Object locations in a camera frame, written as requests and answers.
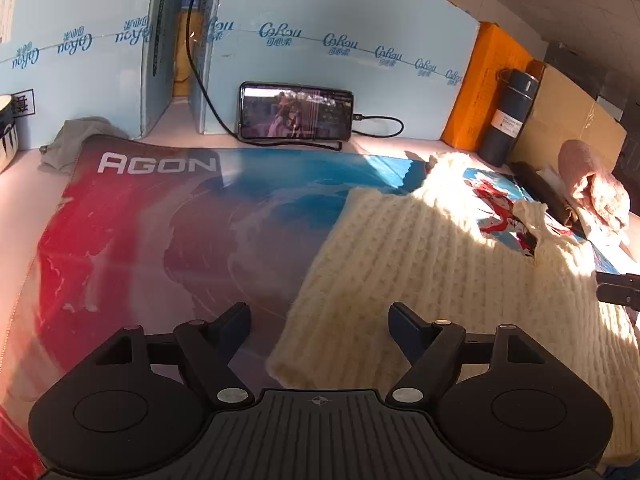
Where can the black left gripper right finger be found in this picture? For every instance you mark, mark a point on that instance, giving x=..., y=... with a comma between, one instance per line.
x=433, y=352

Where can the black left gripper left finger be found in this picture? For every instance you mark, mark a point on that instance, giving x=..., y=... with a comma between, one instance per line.
x=206, y=350

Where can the cream knitted sweater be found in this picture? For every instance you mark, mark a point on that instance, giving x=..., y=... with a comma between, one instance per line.
x=425, y=249

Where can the pink knitted garment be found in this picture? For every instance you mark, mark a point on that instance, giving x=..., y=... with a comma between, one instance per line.
x=592, y=185

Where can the AGON desk mat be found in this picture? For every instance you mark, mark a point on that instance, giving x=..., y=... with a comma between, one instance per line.
x=153, y=236

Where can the dark brown folded garment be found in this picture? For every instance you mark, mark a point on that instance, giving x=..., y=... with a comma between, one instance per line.
x=541, y=191

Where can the brown cardboard box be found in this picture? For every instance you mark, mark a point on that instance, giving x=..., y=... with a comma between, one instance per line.
x=560, y=112

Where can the dark blue thermos bottle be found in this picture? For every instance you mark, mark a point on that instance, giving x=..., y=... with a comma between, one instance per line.
x=509, y=118

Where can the black smartphone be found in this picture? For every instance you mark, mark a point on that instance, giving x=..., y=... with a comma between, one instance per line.
x=289, y=112

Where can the grey cloth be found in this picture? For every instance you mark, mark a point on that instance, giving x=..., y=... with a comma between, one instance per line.
x=60, y=156

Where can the orange cardboard box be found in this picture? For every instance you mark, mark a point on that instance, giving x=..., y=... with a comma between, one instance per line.
x=494, y=56

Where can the black and white bowl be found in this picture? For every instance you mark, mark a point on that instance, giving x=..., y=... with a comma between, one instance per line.
x=8, y=132

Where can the light blue Corou box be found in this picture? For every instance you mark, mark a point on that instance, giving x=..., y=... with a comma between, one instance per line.
x=401, y=59

